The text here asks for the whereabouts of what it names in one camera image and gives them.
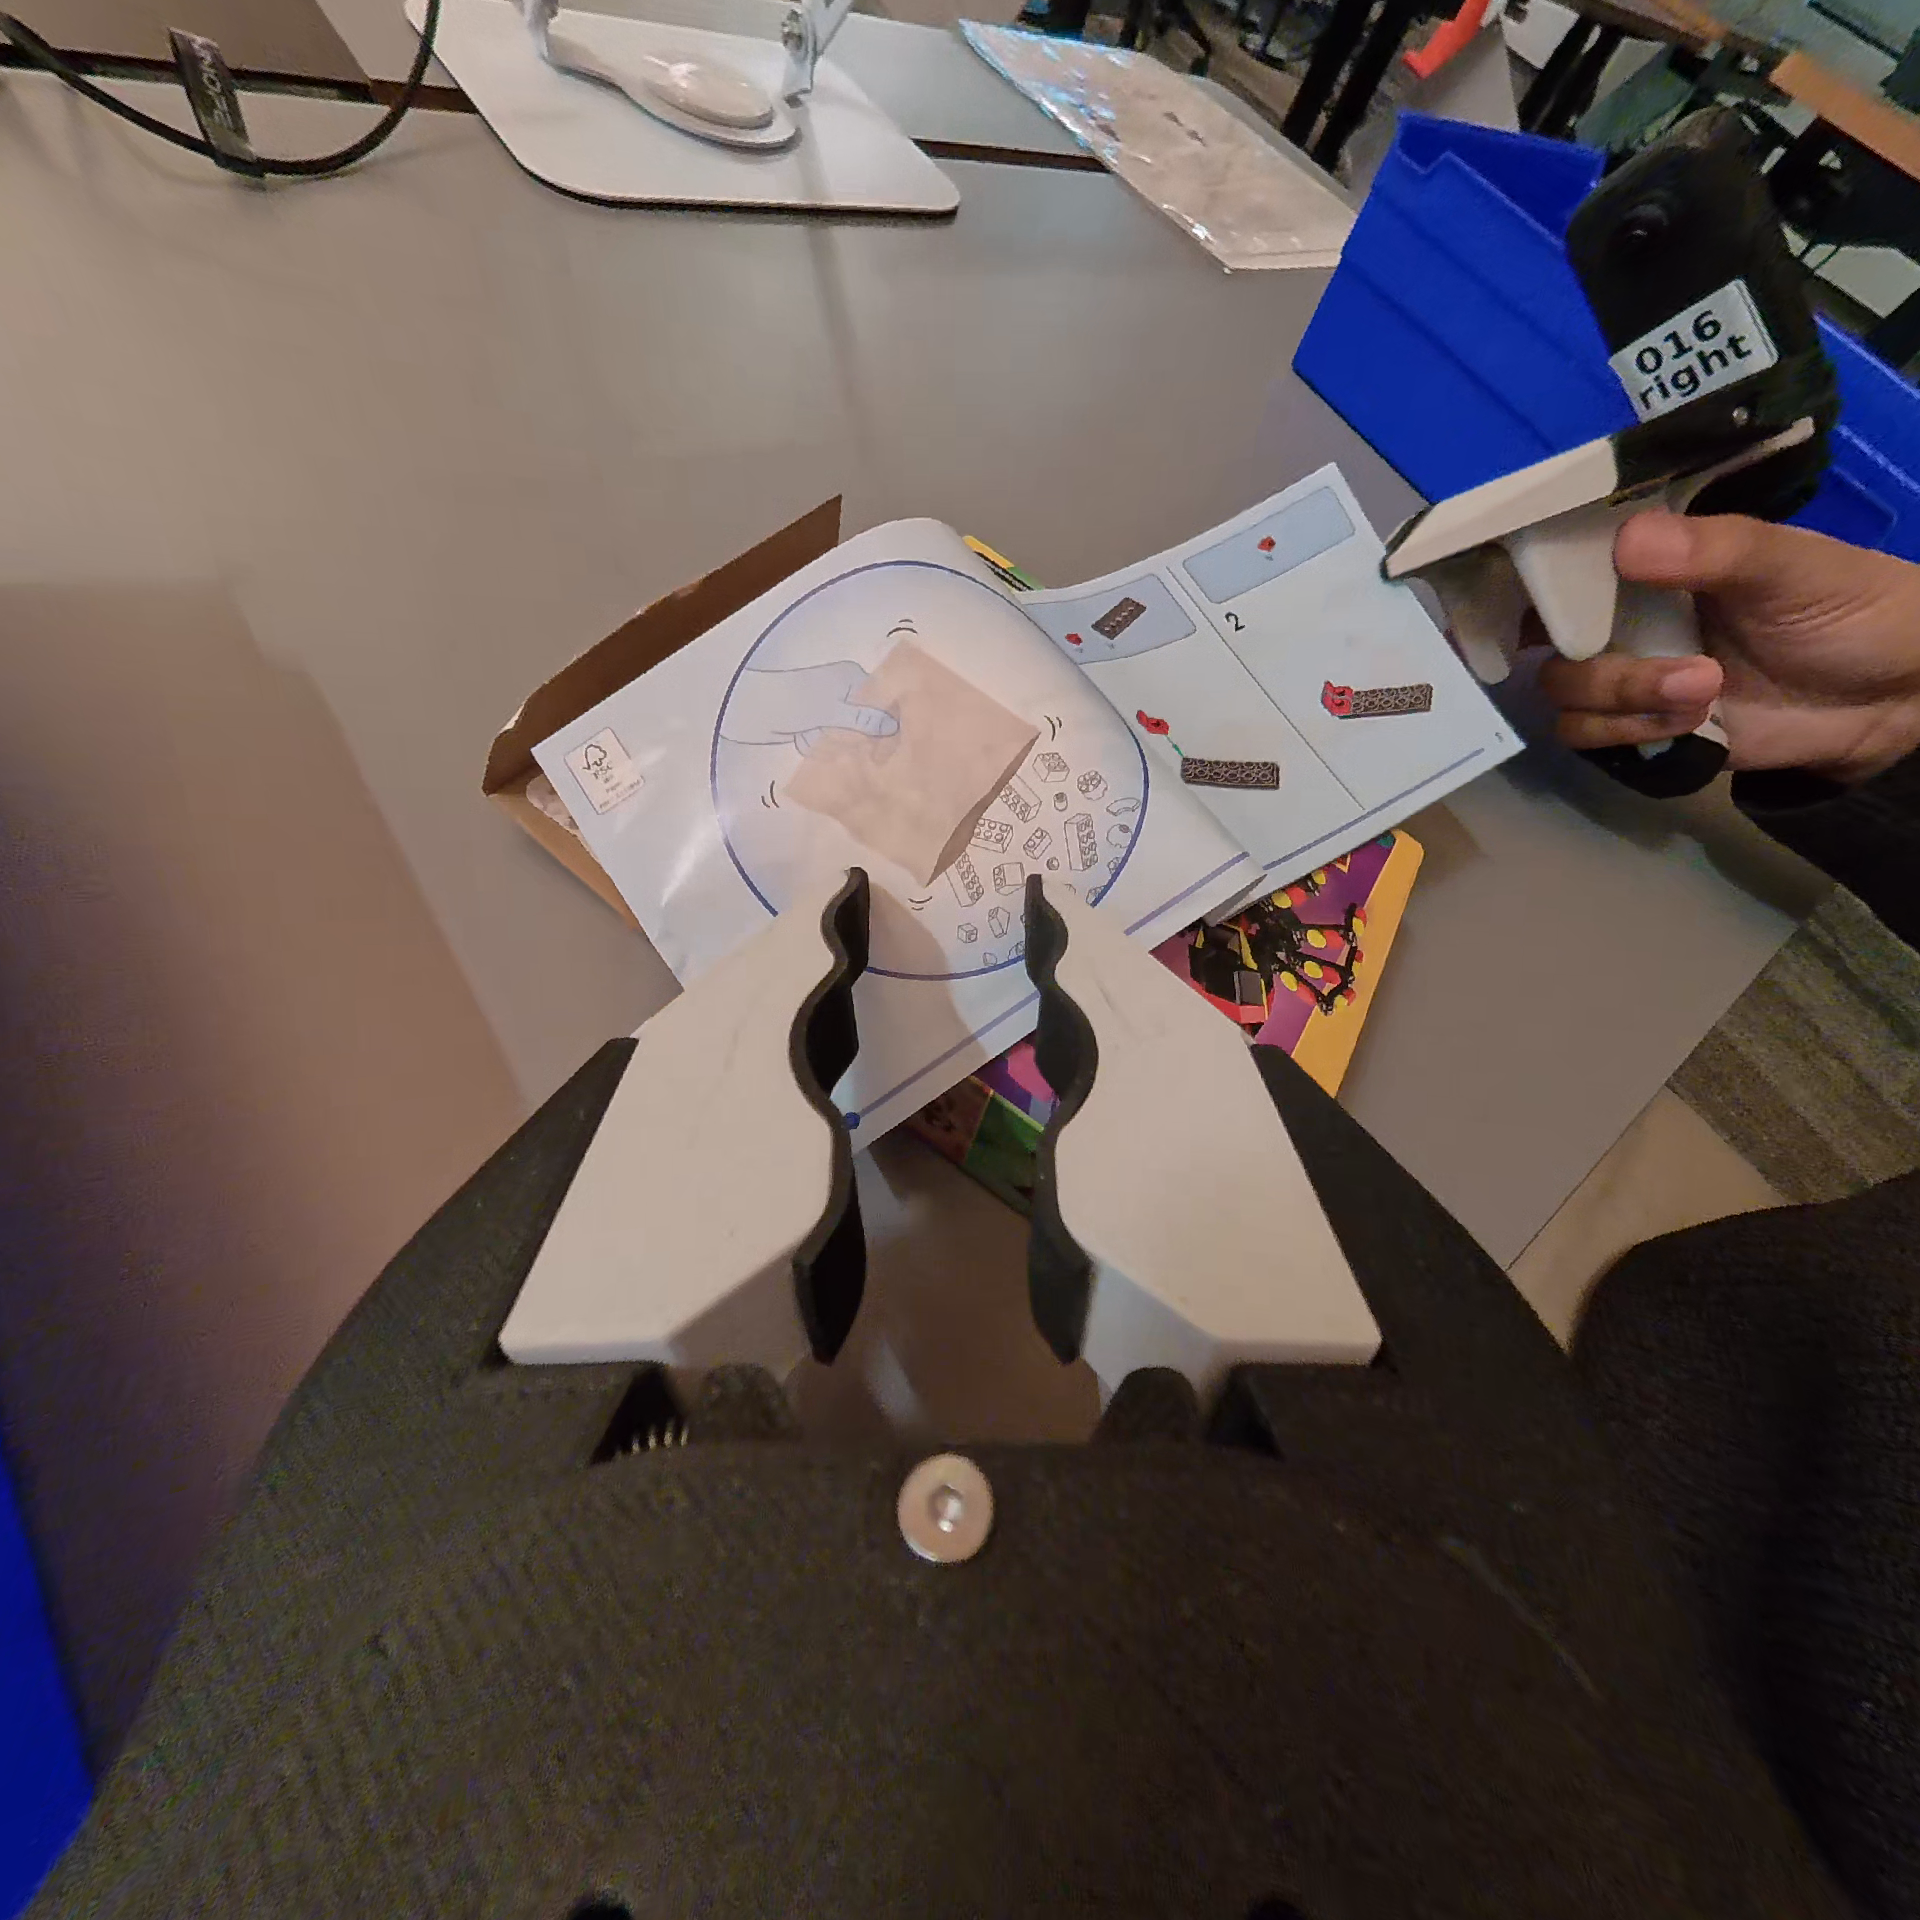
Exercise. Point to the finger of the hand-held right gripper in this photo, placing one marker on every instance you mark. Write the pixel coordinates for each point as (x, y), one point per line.
(1489, 624)
(1501, 511)

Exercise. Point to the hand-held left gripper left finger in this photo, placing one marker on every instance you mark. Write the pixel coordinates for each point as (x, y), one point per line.
(675, 1186)

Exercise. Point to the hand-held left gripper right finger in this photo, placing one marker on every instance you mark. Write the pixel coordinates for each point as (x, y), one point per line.
(1215, 1199)

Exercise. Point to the yellow cardboard toy box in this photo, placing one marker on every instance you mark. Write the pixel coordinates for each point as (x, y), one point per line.
(1321, 976)

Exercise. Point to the pale blue instruction booklet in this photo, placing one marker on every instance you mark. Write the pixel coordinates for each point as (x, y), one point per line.
(675, 900)

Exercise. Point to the person's right forearm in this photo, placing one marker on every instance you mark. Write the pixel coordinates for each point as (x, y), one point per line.
(1846, 855)

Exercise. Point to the person's right hand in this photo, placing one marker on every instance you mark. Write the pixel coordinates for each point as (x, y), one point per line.
(1821, 644)

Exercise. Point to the blue plastic bin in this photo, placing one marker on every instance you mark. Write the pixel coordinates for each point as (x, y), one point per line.
(1441, 346)
(1882, 376)

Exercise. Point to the wooden background desk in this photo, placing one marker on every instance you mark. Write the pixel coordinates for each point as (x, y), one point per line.
(1852, 98)

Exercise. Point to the orange traffic cone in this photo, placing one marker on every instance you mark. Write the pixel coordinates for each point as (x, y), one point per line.
(1447, 45)

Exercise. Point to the clear plastic bag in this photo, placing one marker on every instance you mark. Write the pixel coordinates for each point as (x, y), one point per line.
(1184, 163)

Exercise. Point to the person's black sweater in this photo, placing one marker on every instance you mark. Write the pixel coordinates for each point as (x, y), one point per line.
(1771, 1427)

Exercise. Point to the white document stand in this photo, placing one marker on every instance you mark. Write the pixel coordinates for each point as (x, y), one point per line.
(841, 150)

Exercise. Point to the blue object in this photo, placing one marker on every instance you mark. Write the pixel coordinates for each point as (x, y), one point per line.
(31, 1680)

